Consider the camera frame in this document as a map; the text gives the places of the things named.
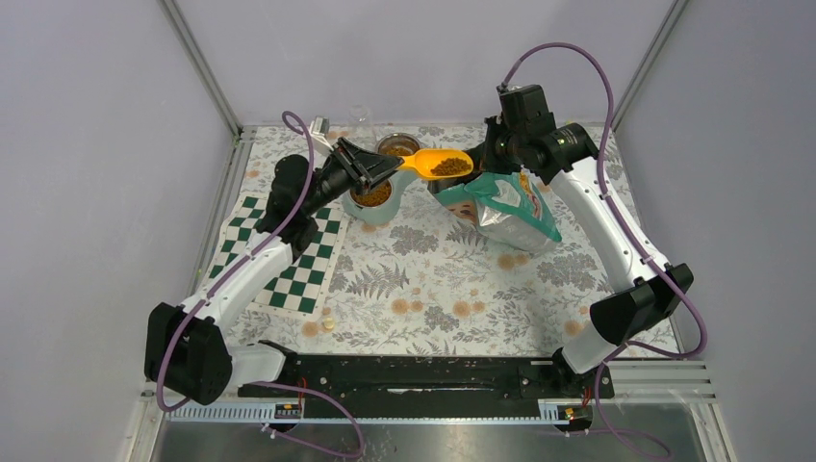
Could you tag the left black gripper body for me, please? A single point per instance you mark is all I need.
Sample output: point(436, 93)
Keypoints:
point(335, 179)

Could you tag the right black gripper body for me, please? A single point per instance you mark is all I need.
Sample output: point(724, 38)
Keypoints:
point(503, 146)

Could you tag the yellow plastic scoop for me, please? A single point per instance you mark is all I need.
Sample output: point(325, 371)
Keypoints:
point(434, 164)

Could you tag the teal dog food bag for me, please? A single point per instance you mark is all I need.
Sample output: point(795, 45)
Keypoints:
point(505, 208)

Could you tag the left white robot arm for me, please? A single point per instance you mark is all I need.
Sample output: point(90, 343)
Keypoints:
point(185, 348)

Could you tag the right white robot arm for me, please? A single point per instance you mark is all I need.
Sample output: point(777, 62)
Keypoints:
point(646, 286)

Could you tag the teal double pet bowl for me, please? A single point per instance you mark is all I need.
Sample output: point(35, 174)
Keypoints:
point(382, 204)

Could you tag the green white checkered mat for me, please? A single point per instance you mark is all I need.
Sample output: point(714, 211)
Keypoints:
point(300, 289)

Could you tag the floral tablecloth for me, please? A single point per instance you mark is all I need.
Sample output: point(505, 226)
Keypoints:
point(427, 283)

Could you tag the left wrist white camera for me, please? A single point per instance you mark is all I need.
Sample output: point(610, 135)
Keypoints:
point(319, 130)

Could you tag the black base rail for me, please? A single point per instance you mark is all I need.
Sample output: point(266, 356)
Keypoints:
point(435, 387)

